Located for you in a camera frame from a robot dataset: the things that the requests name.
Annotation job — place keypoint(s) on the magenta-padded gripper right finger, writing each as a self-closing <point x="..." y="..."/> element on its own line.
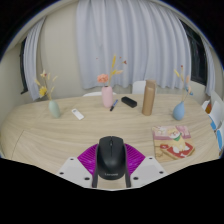
<point x="148" y="170"/>

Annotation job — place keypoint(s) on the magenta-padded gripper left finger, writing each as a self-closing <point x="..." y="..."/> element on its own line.
<point x="75" y="170"/>

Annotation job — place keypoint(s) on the black computer mouse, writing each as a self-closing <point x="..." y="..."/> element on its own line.
<point x="111" y="160"/>

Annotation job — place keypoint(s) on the cartoon print mouse pad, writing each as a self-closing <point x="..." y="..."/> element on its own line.
<point x="173" y="143"/>

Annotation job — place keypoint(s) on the white remote control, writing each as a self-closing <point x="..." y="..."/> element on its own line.
<point x="77" y="114"/>

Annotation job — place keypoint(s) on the green vase with yellow flowers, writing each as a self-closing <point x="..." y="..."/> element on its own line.
<point x="54" y="110"/>

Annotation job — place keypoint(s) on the blue vase with dried flowers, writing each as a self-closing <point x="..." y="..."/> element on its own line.
<point x="179" y="112"/>

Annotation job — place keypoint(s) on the black rectangular case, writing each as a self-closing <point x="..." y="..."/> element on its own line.
<point x="129" y="102"/>

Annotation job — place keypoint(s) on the bronze metal drink bottle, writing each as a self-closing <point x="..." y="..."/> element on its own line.
<point x="149" y="98"/>

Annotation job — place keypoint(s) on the blue marker pen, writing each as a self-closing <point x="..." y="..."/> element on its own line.
<point x="114" y="105"/>

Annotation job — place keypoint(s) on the pink vase with flowers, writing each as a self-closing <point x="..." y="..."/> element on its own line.
<point x="107" y="98"/>

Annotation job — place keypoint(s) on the narrow white curtain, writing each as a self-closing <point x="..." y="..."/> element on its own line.
<point x="31" y="63"/>
<point x="209" y="76"/>

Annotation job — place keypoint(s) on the dark window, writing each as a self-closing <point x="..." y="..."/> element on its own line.
<point x="196" y="56"/>
<point x="23" y="66"/>

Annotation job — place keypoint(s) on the wide white curtain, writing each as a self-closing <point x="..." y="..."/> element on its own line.
<point x="140" y="40"/>

